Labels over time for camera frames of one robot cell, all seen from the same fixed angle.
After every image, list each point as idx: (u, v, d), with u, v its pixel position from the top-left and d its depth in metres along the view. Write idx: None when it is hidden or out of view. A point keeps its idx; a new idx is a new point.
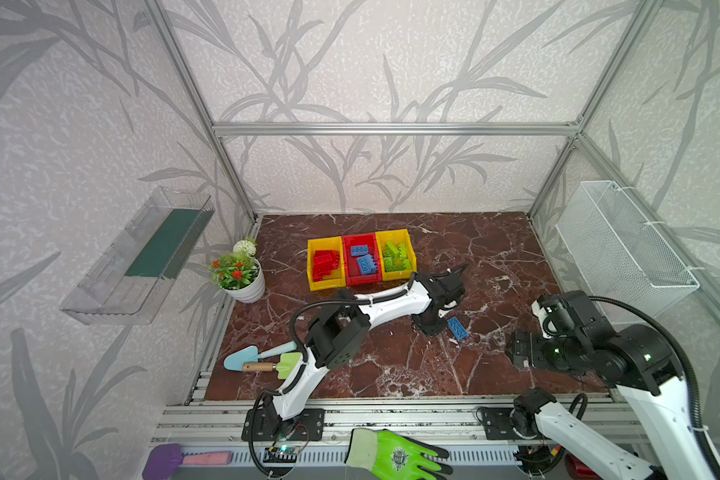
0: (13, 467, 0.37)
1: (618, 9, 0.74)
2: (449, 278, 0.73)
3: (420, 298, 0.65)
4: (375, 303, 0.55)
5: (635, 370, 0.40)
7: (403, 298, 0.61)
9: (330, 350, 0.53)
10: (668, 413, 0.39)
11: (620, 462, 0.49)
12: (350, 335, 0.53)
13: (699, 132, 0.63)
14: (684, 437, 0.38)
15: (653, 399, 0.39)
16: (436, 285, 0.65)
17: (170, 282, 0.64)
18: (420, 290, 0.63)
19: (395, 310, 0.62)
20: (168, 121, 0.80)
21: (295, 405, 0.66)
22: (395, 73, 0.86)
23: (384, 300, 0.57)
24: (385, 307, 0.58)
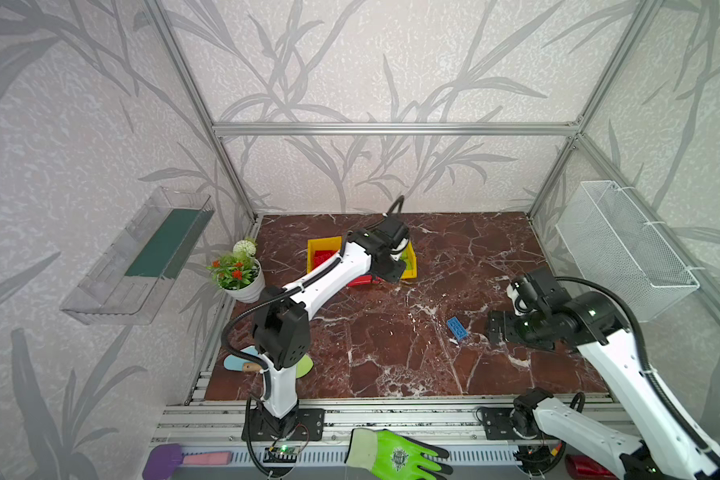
0: (13, 467, 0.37)
1: (618, 9, 0.74)
2: (389, 225, 0.68)
3: (358, 259, 0.58)
4: (309, 285, 0.51)
5: (585, 330, 0.45)
7: (339, 268, 0.55)
9: (279, 351, 0.51)
10: (619, 361, 0.43)
11: (612, 441, 0.48)
12: (291, 328, 0.48)
13: (699, 132, 0.63)
14: (639, 385, 0.41)
15: (604, 351, 0.44)
16: (374, 238, 0.61)
17: (171, 282, 0.64)
18: (355, 251, 0.58)
19: (334, 285, 0.56)
20: (168, 121, 0.80)
21: (287, 402, 0.66)
22: (395, 73, 0.86)
23: (319, 279, 0.52)
24: (322, 287, 0.52)
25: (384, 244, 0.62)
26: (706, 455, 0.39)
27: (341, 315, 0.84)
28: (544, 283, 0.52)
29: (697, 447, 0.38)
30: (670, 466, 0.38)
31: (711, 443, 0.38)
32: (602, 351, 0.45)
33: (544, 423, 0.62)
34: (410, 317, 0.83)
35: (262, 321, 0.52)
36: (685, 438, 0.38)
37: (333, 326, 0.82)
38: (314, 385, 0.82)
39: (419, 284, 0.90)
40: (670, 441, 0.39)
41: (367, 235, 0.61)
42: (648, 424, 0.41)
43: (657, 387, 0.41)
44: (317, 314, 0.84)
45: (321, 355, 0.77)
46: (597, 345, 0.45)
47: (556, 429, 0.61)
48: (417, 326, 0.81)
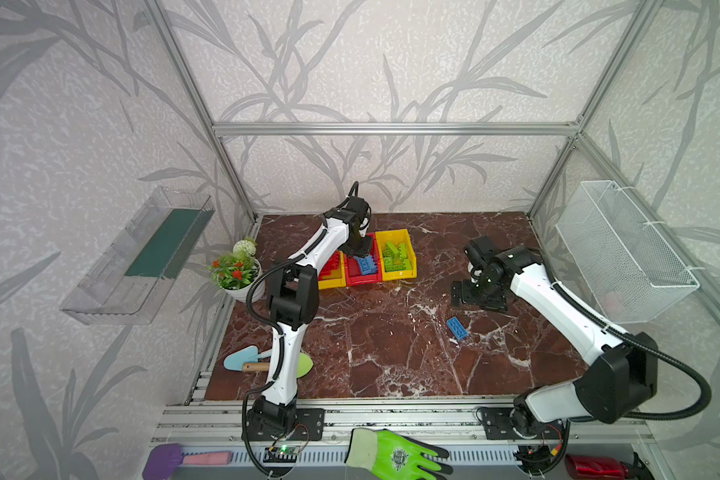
0: (13, 467, 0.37)
1: (618, 9, 0.74)
2: (355, 201, 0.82)
3: (339, 228, 0.69)
4: (309, 253, 0.60)
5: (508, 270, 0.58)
7: (328, 236, 0.65)
9: (298, 307, 0.60)
10: (533, 283, 0.54)
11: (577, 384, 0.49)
12: (305, 283, 0.58)
13: (699, 131, 0.63)
14: (553, 296, 0.51)
15: (522, 278, 0.56)
16: (346, 212, 0.72)
17: (170, 282, 0.64)
18: (336, 223, 0.69)
19: (327, 251, 0.66)
20: (168, 121, 0.80)
21: (292, 389, 0.68)
22: (395, 73, 0.86)
23: (315, 247, 0.62)
24: (319, 252, 0.62)
25: (354, 215, 0.75)
26: (609, 334, 0.44)
27: (341, 315, 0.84)
28: (484, 247, 0.65)
29: (600, 328, 0.45)
30: (591, 356, 0.44)
31: (613, 326, 0.45)
32: (519, 278, 0.57)
33: (538, 412, 0.65)
34: (410, 317, 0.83)
35: (277, 289, 0.61)
36: (591, 325, 0.46)
37: (333, 325, 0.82)
38: (314, 384, 0.82)
39: (419, 284, 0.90)
40: (580, 329, 0.47)
41: (341, 212, 0.72)
42: (567, 327, 0.50)
43: (564, 293, 0.50)
44: (317, 314, 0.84)
45: (321, 354, 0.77)
46: (517, 275, 0.57)
47: (544, 408, 0.63)
48: (417, 326, 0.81)
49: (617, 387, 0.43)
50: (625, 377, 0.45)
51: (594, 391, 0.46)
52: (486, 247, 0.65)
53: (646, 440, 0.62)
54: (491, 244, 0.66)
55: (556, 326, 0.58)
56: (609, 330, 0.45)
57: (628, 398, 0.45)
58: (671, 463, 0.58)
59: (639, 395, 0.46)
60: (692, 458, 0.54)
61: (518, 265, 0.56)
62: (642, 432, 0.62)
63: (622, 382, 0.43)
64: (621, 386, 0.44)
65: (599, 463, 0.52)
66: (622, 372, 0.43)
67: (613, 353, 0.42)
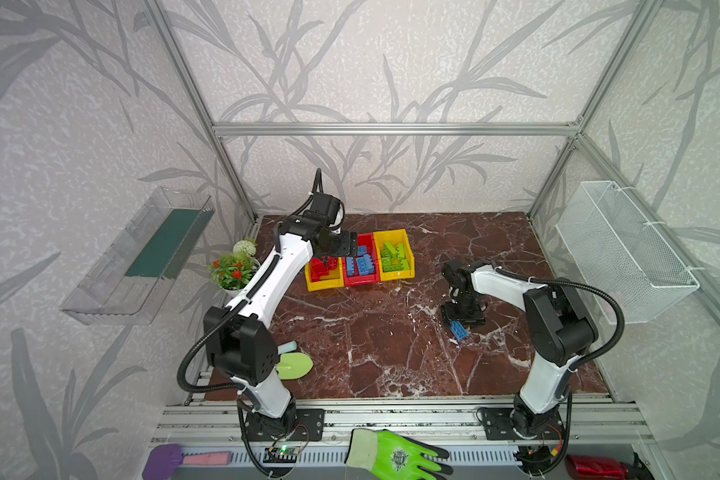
0: (13, 467, 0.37)
1: (618, 9, 0.74)
2: (321, 200, 0.65)
3: (298, 250, 0.55)
4: (255, 292, 0.47)
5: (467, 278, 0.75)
7: (282, 266, 0.51)
9: (247, 367, 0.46)
10: (479, 270, 0.70)
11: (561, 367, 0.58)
12: (250, 343, 0.45)
13: (699, 132, 0.63)
14: (498, 277, 0.64)
15: (477, 274, 0.71)
16: (306, 224, 0.57)
17: (171, 282, 0.64)
18: (293, 242, 0.55)
19: (281, 286, 0.52)
20: (168, 121, 0.80)
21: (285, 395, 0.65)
22: (395, 73, 0.86)
23: (263, 284, 0.49)
24: (270, 292, 0.48)
25: (321, 224, 0.59)
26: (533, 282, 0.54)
27: (341, 315, 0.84)
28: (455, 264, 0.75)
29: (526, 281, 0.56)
30: None
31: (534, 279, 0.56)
32: (474, 275, 0.72)
33: (533, 405, 0.66)
34: (410, 317, 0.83)
35: (218, 346, 0.48)
36: (520, 282, 0.57)
37: (333, 325, 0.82)
38: (314, 385, 0.82)
39: (419, 285, 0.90)
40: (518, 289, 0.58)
41: (299, 223, 0.57)
42: (515, 298, 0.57)
43: (502, 271, 0.63)
44: (317, 314, 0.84)
45: (321, 355, 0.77)
46: (474, 273, 0.72)
47: (534, 396, 0.65)
48: (417, 326, 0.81)
49: (543, 316, 0.51)
50: (551, 310, 0.52)
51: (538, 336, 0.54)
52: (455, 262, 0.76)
53: (646, 440, 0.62)
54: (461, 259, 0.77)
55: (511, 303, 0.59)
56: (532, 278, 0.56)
57: (565, 330, 0.51)
58: (671, 463, 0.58)
59: (576, 329, 0.51)
60: (692, 459, 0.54)
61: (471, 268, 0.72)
62: (642, 432, 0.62)
63: (548, 312, 0.51)
64: (548, 315, 0.51)
65: (598, 462, 0.52)
66: (544, 302, 0.52)
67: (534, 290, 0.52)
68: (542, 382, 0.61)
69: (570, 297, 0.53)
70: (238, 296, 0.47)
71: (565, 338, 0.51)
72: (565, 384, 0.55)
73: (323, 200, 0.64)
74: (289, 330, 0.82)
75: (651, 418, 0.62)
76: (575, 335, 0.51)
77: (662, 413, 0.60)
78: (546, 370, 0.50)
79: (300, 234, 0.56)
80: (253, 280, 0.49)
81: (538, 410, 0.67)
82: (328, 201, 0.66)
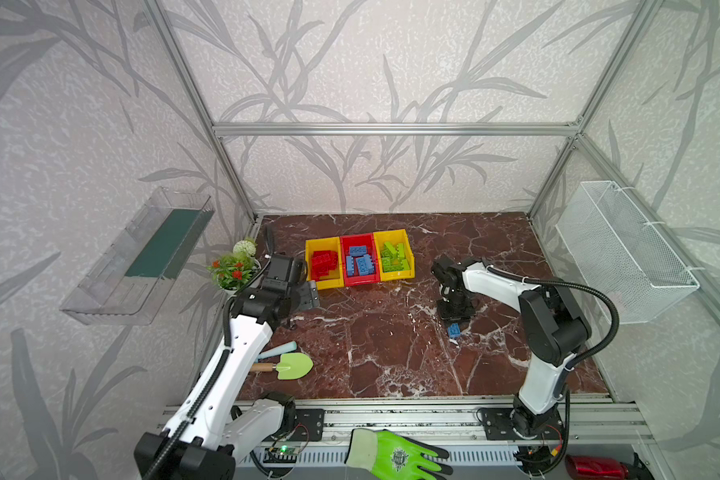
0: (13, 467, 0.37)
1: (618, 9, 0.74)
2: (279, 264, 0.58)
3: (251, 337, 0.47)
4: (201, 406, 0.40)
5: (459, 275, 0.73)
7: (233, 361, 0.44)
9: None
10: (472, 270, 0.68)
11: (560, 367, 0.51)
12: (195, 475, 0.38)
13: (699, 132, 0.63)
14: (493, 277, 0.63)
15: (469, 273, 0.70)
16: (261, 300, 0.51)
17: (171, 282, 0.64)
18: (246, 327, 0.48)
19: (234, 387, 0.45)
20: (168, 121, 0.80)
21: (264, 401, 0.61)
22: (395, 73, 0.86)
23: (210, 394, 0.41)
24: (218, 401, 0.41)
25: (279, 297, 0.52)
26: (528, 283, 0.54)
27: (341, 315, 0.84)
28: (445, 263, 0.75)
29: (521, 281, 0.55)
30: None
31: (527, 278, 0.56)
32: (466, 275, 0.71)
33: (533, 405, 0.66)
34: (410, 317, 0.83)
35: None
36: (514, 282, 0.57)
37: (333, 326, 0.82)
38: (314, 385, 0.82)
39: (419, 285, 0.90)
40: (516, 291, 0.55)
41: (252, 299, 0.51)
42: (510, 297, 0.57)
43: (496, 271, 0.62)
44: (317, 314, 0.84)
45: (321, 355, 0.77)
46: (465, 273, 0.71)
47: (533, 397, 0.65)
48: (417, 326, 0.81)
49: (540, 318, 0.51)
50: (547, 312, 0.51)
51: (533, 337, 0.54)
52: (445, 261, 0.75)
53: (646, 440, 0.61)
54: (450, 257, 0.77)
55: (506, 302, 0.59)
56: (526, 279, 0.56)
57: (560, 331, 0.51)
58: (671, 463, 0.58)
59: (572, 328, 0.52)
60: (692, 459, 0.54)
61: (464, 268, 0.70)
62: (642, 433, 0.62)
63: (544, 315, 0.51)
64: (544, 316, 0.51)
65: (598, 463, 0.52)
66: (539, 303, 0.51)
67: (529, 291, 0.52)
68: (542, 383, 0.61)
69: (564, 296, 0.53)
70: (178, 418, 0.39)
71: (561, 338, 0.51)
72: (562, 383, 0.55)
73: (282, 263, 0.57)
74: (289, 330, 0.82)
75: (651, 418, 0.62)
76: (570, 334, 0.52)
77: (661, 413, 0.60)
78: (544, 370, 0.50)
79: (256, 313, 0.49)
80: (197, 389, 0.42)
81: (537, 411, 0.66)
82: (288, 264, 0.59)
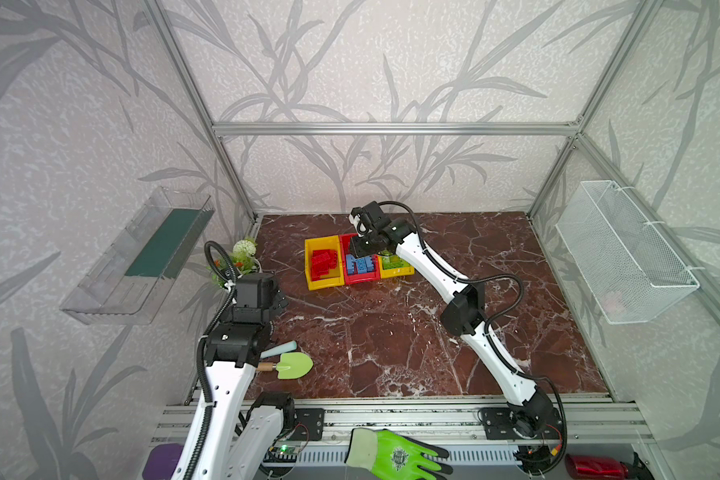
0: (13, 467, 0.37)
1: (618, 8, 0.74)
2: (248, 292, 0.53)
3: (233, 384, 0.44)
4: (194, 471, 0.39)
5: (393, 241, 0.75)
7: (219, 413, 0.42)
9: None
10: (412, 249, 0.72)
11: (484, 341, 0.68)
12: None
13: (699, 131, 0.63)
14: (423, 259, 0.71)
15: (403, 247, 0.74)
16: (236, 339, 0.47)
17: (171, 282, 0.64)
18: (225, 375, 0.45)
19: (224, 441, 0.42)
20: (168, 120, 0.80)
21: (263, 409, 0.62)
22: (395, 73, 0.86)
23: (200, 457, 0.40)
24: (211, 461, 0.40)
25: (256, 329, 0.49)
26: (458, 281, 0.65)
27: (341, 315, 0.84)
28: (374, 212, 0.79)
29: (452, 278, 0.66)
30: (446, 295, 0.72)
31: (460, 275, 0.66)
32: (400, 248, 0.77)
33: (517, 398, 0.68)
34: (410, 317, 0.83)
35: None
36: (447, 277, 0.66)
37: (333, 325, 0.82)
38: (314, 384, 0.82)
39: (419, 284, 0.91)
40: (442, 282, 0.69)
41: (226, 340, 0.47)
42: (432, 279, 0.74)
43: (430, 256, 0.69)
44: (317, 313, 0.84)
45: (321, 355, 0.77)
46: (399, 244, 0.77)
47: (509, 389, 0.69)
48: (416, 326, 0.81)
49: (459, 314, 0.66)
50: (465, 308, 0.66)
51: (449, 322, 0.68)
52: (375, 211, 0.78)
53: (646, 440, 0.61)
54: (378, 207, 0.77)
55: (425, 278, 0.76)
56: (458, 279, 0.66)
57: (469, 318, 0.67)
58: (671, 463, 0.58)
59: (474, 315, 0.72)
60: (692, 459, 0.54)
61: (399, 236, 0.72)
62: (642, 432, 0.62)
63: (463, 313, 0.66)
64: (462, 312, 0.66)
65: (598, 462, 0.52)
66: (462, 304, 0.64)
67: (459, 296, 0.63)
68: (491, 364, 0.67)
69: (480, 292, 0.68)
70: None
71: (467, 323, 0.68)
72: (504, 356, 0.68)
73: (251, 290, 0.52)
74: (289, 330, 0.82)
75: (651, 418, 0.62)
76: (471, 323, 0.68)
77: (661, 413, 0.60)
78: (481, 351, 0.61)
79: (234, 353, 0.46)
80: (186, 455, 0.40)
81: (518, 401, 0.69)
82: (256, 289, 0.52)
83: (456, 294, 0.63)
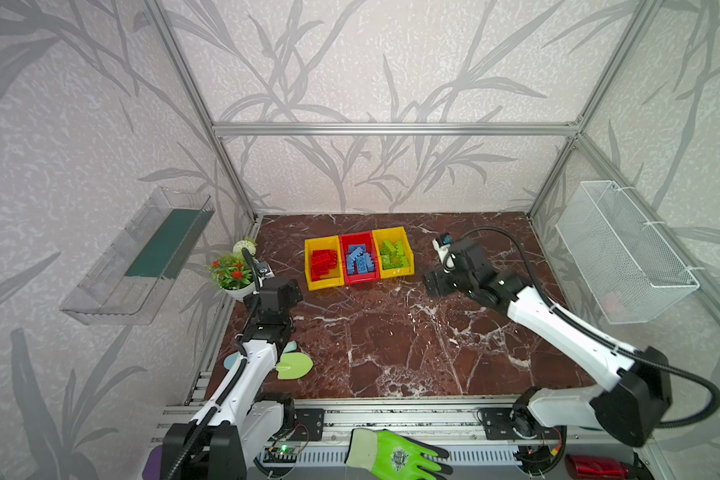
0: (13, 467, 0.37)
1: (618, 9, 0.74)
2: (271, 300, 0.64)
3: (264, 351, 0.55)
4: (225, 399, 0.45)
5: (502, 300, 0.57)
7: (251, 367, 0.51)
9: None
10: (531, 308, 0.52)
11: (583, 395, 0.51)
12: (228, 453, 0.40)
13: (698, 131, 0.63)
14: (556, 322, 0.49)
15: (518, 306, 0.54)
16: (267, 333, 0.58)
17: (171, 282, 0.64)
18: (257, 347, 0.55)
19: (251, 387, 0.50)
20: (168, 120, 0.80)
21: (262, 403, 0.60)
22: (395, 74, 0.86)
23: (231, 390, 0.46)
24: (240, 395, 0.46)
25: (281, 329, 0.62)
26: (621, 355, 0.43)
27: (341, 315, 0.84)
28: (473, 252, 0.60)
29: (609, 350, 0.44)
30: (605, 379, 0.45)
31: (621, 344, 0.44)
32: (515, 306, 0.55)
33: (540, 416, 0.65)
34: (410, 317, 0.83)
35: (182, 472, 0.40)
36: (599, 347, 0.45)
37: (333, 326, 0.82)
38: (314, 384, 0.82)
39: (419, 284, 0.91)
40: (589, 354, 0.46)
41: (260, 331, 0.59)
42: (575, 354, 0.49)
43: (565, 314, 0.49)
44: (317, 314, 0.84)
45: (321, 355, 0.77)
46: (512, 303, 0.55)
47: (545, 411, 0.63)
48: (417, 326, 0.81)
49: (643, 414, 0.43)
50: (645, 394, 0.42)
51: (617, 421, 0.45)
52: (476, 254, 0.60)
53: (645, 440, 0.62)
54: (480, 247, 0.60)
55: (555, 346, 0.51)
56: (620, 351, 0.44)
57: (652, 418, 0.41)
58: (671, 463, 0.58)
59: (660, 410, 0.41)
60: (692, 458, 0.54)
61: (511, 293, 0.54)
62: None
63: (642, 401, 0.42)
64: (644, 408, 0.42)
65: (598, 462, 0.52)
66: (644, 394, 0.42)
67: (628, 376, 0.41)
68: (558, 411, 0.60)
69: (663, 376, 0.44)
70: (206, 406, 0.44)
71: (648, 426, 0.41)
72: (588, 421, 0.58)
73: (273, 296, 0.64)
74: None
75: None
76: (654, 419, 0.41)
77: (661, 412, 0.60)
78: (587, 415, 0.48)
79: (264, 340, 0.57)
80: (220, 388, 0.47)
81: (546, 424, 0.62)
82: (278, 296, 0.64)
83: (622, 374, 0.41)
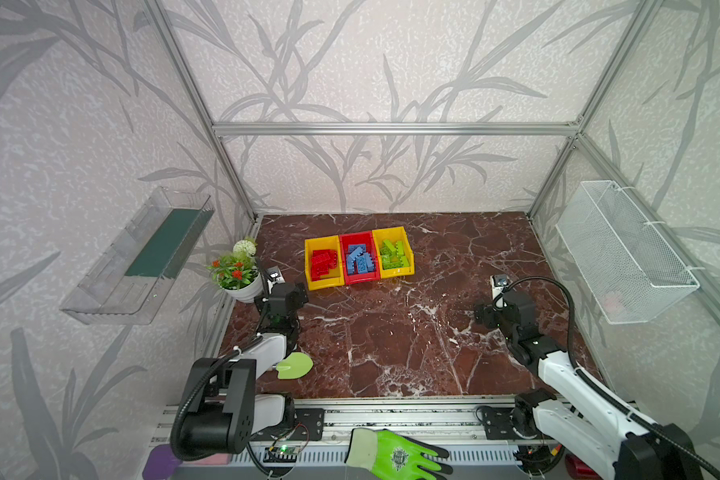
0: (13, 467, 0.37)
1: (618, 9, 0.74)
2: (279, 305, 0.70)
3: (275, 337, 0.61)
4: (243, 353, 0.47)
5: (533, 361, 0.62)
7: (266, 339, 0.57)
9: (231, 406, 0.43)
10: (558, 367, 0.56)
11: (608, 448, 0.48)
12: (247, 378, 0.45)
13: (699, 131, 0.63)
14: (577, 382, 0.52)
15: (546, 365, 0.59)
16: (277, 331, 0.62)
17: (171, 282, 0.64)
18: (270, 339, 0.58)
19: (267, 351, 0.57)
20: (168, 120, 0.80)
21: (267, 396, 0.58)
22: (395, 73, 0.86)
23: (252, 346, 0.51)
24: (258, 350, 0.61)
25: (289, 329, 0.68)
26: (635, 422, 0.44)
27: (341, 315, 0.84)
28: (527, 311, 0.65)
29: (624, 414, 0.45)
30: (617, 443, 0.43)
31: (639, 413, 0.45)
32: (543, 363, 0.59)
33: (541, 422, 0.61)
34: (410, 317, 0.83)
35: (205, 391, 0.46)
36: (614, 410, 0.46)
37: (333, 325, 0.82)
38: (314, 384, 0.82)
39: (419, 284, 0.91)
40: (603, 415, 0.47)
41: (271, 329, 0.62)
42: (593, 420, 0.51)
43: (587, 380, 0.51)
44: (317, 313, 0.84)
45: (321, 355, 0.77)
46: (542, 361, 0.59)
47: (548, 421, 0.62)
48: (417, 326, 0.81)
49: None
50: (653, 463, 0.41)
51: None
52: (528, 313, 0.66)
53: None
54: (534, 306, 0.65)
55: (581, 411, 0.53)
56: (634, 417, 0.44)
57: None
58: None
59: None
60: None
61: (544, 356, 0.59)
62: None
63: (647, 466, 0.41)
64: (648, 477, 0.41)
65: None
66: (648, 461, 0.41)
67: (636, 440, 0.41)
68: (564, 430, 0.58)
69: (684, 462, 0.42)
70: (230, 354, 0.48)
71: None
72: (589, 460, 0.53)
73: (279, 301, 0.70)
74: None
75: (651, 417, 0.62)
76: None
77: (661, 413, 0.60)
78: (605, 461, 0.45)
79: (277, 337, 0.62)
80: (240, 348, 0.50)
81: (543, 428, 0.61)
82: (284, 302, 0.70)
83: (630, 438, 0.41)
